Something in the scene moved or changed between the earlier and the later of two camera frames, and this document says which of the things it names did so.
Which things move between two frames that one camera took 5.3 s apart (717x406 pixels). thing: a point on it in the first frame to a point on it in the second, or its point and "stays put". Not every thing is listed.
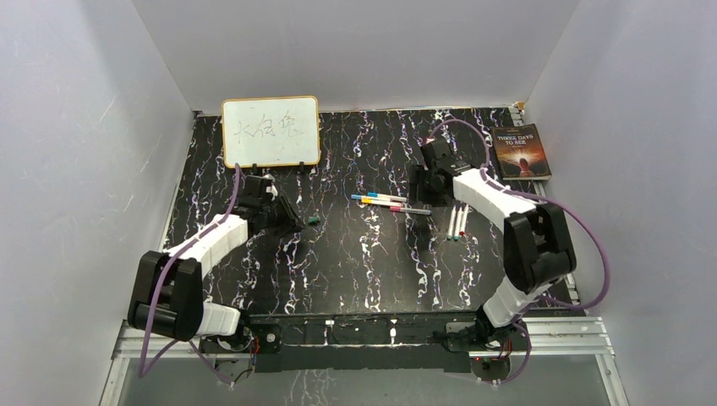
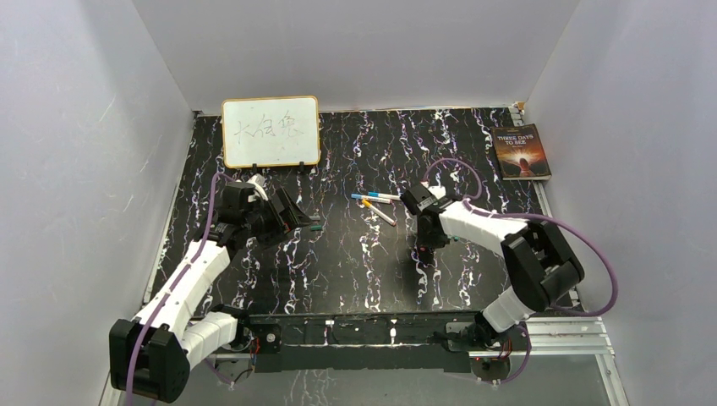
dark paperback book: [520, 153] stays put
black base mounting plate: [402, 341] stays put
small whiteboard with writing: [270, 131] stays put
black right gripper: [418, 192] to [429, 243]
